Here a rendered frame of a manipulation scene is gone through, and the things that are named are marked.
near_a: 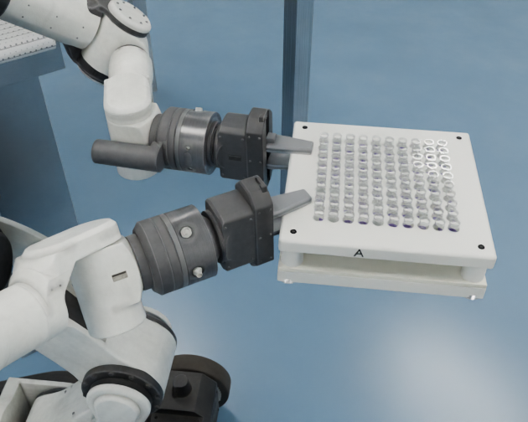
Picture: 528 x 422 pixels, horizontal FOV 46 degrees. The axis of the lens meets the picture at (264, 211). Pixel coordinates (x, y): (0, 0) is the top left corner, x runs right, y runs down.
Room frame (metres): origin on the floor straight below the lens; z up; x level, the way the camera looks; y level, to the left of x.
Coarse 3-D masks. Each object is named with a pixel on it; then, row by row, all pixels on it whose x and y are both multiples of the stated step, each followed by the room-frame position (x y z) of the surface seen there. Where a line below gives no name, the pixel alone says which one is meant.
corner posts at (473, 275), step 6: (282, 252) 0.52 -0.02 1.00; (288, 252) 0.52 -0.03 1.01; (294, 252) 0.52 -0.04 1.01; (282, 258) 0.52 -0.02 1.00; (288, 258) 0.52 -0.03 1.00; (294, 258) 0.52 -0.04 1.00; (300, 258) 0.52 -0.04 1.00; (288, 264) 0.52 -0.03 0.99; (294, 264) 0.52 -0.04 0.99; (300, 264) 0.52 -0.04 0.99; (462, 270) 0.50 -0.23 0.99; (468, 270) 0.50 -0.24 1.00; (474, 270) 0.49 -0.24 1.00; (480, 270) 0.49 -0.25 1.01; (462, 276) 0.50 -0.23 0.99; (468, 276) 0.49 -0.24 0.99; (474, 276) 0.49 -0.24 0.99; (480, 276) 0.49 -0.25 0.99; (474, 282) 0.49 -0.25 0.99
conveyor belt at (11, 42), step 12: (0, 24) 1.37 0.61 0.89; (12, 24) 1.37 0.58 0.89; (0, 36) 1.31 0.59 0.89; (12, 36) 1.31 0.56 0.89; (24, 36) 1.31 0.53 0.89; (36, 36) 1.32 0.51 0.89; (0, 48) 1.27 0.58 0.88; (12, 48) 1.28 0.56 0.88; (24, 48) 1.29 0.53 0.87; (36, 48) 1.31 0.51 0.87; (48, 48) 1.32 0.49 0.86; (0, 60) 1.26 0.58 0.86; (12, 60) 1.28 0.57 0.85
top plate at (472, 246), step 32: (320, 128) 0.74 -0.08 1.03; (352, 128) 0.74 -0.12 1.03; (384, 128) 0.74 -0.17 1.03; (288, 192) 0.60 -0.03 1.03; (384, 192) 0.60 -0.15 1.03; (480, 192) 0.60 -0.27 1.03; (288, 224) 0.54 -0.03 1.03; (320, 224) 0.54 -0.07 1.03; (352, 224) 0.54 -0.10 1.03; (384, 224) 0.54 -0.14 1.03; (416, 224) 0.54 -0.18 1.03; (480, 224) 0.54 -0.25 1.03; (352, 256) 0.51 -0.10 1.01; (384, 256) 0.50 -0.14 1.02; (416, 256) 0.50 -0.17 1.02; (448, 256) 0.49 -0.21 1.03; (480, 256) 0.49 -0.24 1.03
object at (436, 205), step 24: (336, 144) 0.70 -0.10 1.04; (360, 144) 0.69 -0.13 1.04; (336, 168) 0.64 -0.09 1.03; (360, 168) 0.64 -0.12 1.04; (408, 168) 0.64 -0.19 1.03; (432, 168) 0.64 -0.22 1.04; (336, 192) 0.59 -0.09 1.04; (360, 192) 0.59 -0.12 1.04; (408, 192) 0.60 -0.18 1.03; (432, 192) 0.60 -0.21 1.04; (432, 216) 0.55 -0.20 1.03
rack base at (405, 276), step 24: (312, 264) 0.52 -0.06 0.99; (336, 264) 0.52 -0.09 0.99; (360, 264) 0.52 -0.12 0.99; (384, 264) 0.52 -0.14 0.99; (408, 264) 0.52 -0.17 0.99; (432, 264) 0.52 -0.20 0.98; (384, 288) 0.50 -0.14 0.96; (408, 288) 0.50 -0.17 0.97; (432, 288) 0.49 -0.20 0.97; (456, 288) 0.49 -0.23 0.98; (480, 288) 0.49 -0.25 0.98
